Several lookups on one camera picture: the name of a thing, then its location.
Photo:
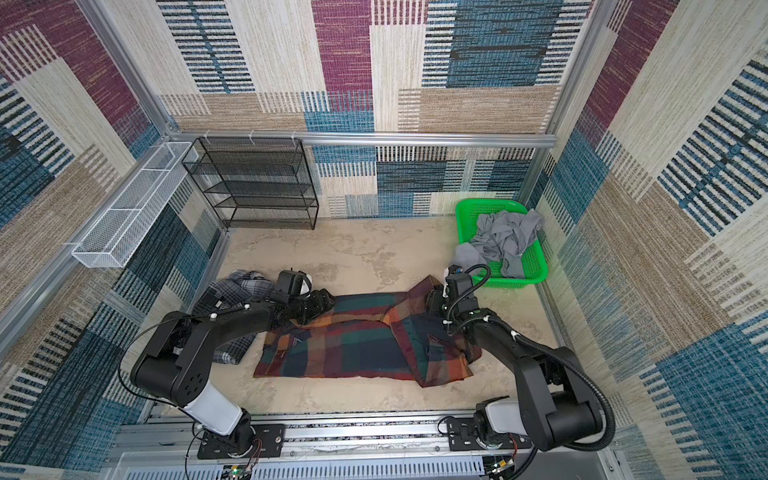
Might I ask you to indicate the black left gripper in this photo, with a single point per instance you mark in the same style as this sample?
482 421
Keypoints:
321 305

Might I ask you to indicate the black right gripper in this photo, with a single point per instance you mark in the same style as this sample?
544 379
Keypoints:
433 302

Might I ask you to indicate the multicolour plaid long sleeve shirt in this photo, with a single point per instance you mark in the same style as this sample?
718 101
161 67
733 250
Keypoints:
379 335

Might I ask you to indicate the grey plaid long sleeve shirt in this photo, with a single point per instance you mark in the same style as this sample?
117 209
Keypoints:
226 297

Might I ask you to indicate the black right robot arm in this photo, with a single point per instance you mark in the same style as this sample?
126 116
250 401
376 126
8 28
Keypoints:
557 404

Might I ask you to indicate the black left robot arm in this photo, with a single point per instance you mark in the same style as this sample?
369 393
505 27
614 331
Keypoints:
175 364

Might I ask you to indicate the green plastic basket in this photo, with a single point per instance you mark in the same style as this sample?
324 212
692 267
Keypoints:
534 263

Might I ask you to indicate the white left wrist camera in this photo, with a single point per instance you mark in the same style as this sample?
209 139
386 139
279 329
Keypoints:
306 285

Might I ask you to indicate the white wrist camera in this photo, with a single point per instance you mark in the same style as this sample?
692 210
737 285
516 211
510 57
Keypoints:
306 285
453 273

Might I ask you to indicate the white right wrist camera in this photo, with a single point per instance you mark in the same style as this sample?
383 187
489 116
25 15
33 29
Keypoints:
453 273

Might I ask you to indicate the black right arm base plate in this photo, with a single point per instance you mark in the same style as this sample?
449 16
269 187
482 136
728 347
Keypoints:
469 434

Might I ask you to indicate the black wire mesh shelf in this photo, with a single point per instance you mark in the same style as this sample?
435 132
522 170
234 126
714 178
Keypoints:
255 183

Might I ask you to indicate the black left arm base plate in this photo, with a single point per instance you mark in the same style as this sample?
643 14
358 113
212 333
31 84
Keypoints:
264 441

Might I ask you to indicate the aluminium mounting rail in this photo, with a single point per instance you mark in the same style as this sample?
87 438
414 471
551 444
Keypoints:
379 445

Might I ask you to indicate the white wire mesh tray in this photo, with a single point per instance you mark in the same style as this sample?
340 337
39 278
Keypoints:
119 231

